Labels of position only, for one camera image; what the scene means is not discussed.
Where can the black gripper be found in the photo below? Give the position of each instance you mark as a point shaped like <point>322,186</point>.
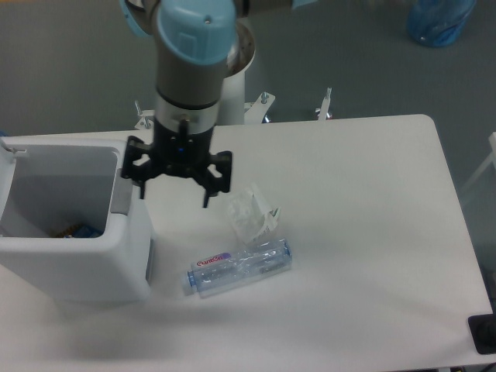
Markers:
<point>178,154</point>

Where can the white trash can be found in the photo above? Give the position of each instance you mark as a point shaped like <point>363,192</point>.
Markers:
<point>62,182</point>

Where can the white trash can lid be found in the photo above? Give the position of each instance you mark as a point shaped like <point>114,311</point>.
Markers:
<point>9,156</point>

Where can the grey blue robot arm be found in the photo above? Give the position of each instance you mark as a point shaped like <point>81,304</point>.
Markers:
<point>193,40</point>

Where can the trash inside the can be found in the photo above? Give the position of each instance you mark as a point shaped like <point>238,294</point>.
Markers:
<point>78,231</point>

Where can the crumpled white plastic wrapper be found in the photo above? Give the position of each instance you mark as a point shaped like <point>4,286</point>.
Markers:
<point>251,216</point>

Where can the clear plastic water bottle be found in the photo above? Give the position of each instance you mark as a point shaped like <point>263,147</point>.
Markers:
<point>229,270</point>

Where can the blue water jug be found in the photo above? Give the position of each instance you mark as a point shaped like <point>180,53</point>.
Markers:
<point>438,23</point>

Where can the black device at table edge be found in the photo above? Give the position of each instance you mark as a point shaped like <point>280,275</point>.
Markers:
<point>482,329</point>

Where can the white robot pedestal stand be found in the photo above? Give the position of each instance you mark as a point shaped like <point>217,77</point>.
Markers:
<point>248,104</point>

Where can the white frame at right edge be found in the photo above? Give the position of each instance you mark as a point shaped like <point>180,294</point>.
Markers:
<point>484,165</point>

